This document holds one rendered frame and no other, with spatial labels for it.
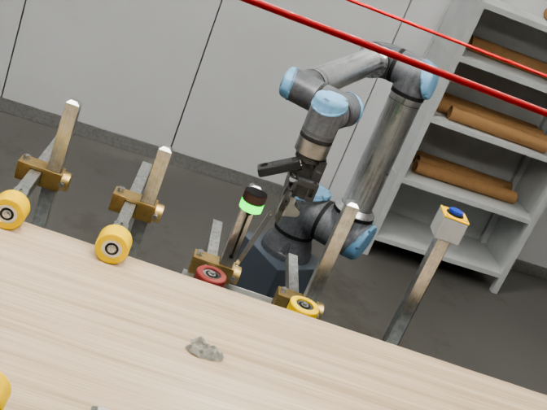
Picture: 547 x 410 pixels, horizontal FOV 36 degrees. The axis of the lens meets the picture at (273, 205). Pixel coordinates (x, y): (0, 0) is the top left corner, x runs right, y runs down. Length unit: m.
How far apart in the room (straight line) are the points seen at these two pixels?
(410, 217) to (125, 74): 1.97
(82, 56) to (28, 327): 3.27
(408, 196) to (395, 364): 3.25
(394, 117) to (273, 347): 1.11
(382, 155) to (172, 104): 2.30
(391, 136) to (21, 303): 1.45
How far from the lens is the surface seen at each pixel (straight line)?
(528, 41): 5.13
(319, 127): 2.13
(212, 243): 2.34
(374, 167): 2.82
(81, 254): 2.01
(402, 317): 2.33
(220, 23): 4.77
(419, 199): 5.29
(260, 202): 2.08
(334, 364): 1.97
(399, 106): 2.76
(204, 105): 4.90
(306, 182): 2.19
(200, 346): 1.81
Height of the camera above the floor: 1.90
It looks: 22 degrees down
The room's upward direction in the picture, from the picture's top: 22 degrees clockwise
